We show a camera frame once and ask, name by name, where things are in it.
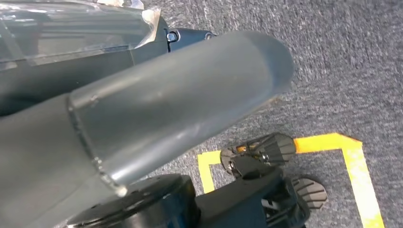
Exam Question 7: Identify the black robot lower body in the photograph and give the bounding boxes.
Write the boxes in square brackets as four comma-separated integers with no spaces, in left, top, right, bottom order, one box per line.
[67,132,328,228]

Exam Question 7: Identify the yellow floor tape square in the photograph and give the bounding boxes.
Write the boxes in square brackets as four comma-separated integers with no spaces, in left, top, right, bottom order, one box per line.
[197,133,385,228]

